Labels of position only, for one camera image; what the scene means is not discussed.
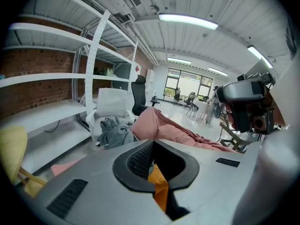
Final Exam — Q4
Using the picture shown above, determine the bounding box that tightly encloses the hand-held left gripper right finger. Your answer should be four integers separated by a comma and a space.
153, 139, 261, 217

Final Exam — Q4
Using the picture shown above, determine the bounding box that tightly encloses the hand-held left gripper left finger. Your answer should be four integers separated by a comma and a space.
35, 138, 173, 225

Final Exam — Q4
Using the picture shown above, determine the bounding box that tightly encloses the grey cloth garment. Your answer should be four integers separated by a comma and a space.
97, 116, 139, 150

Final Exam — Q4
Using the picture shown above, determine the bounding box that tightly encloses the pink armchair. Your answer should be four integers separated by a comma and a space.
51, 106, 238, 176

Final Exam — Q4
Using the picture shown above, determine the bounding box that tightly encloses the black background office chair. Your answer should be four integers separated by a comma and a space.
184, 92, 197, 109
172, 89, 184, 106

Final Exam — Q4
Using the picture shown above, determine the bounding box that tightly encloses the light grey office chair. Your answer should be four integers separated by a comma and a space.
85, 88, 136, 147

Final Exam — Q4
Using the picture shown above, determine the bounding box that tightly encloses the round wooden side table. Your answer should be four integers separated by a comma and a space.
0, 125, 48, 198

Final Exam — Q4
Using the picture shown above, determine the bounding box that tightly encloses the large window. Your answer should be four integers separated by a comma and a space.
163, 67, 214, 101

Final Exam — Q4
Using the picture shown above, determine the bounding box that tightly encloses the ceiling tube light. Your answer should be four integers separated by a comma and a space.
158, 13, 219, 31
247, 45, 274, 69
207, 67, 229, 77
167, 57, 193, 65

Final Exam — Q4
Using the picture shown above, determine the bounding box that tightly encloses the white shelving unit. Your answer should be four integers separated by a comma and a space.
0, 8, 143, 175

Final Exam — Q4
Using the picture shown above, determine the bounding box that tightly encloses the head-worn camera rig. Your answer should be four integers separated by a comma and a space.
215, 71, 282, 135

